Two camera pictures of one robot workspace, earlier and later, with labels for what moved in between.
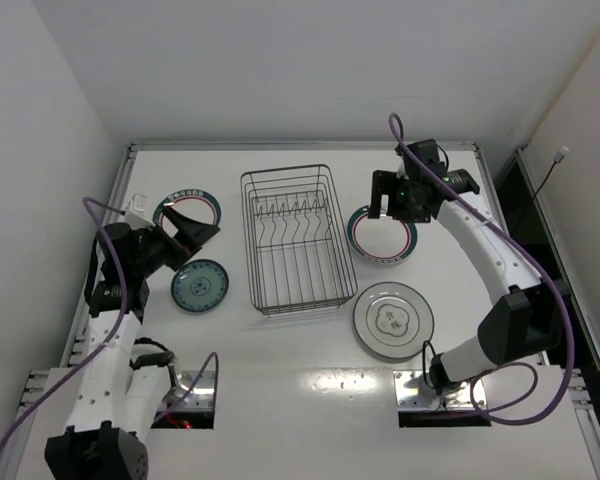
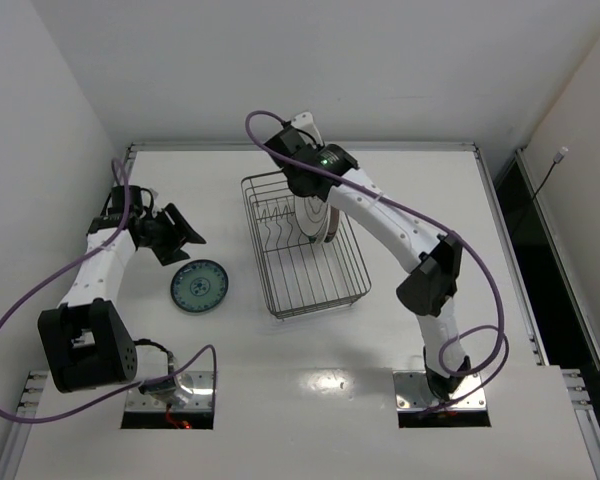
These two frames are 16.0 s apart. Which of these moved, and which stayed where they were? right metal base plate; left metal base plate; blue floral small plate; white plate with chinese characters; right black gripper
Moved: white plate with chinese characters; right black gripper
Stayed: blue floral small plate; left metal base plate; right metal base plate
